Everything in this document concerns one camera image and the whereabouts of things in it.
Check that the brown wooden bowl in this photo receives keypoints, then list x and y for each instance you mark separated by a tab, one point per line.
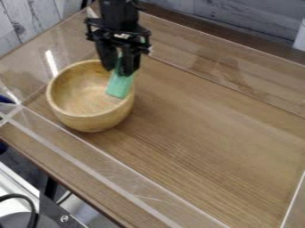
78	102

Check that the green rectangular block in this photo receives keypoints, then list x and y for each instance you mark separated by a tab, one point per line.
119	84

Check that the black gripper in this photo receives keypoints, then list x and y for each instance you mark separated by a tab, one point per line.
116	30

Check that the clear acrylic tray wall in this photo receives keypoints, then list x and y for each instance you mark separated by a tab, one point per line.
208	154

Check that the white object at right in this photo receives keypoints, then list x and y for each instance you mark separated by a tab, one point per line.
299	38

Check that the black table leg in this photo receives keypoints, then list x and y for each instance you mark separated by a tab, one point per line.
50	188

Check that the black metal bracket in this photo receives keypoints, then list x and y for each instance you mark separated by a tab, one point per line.
53	217

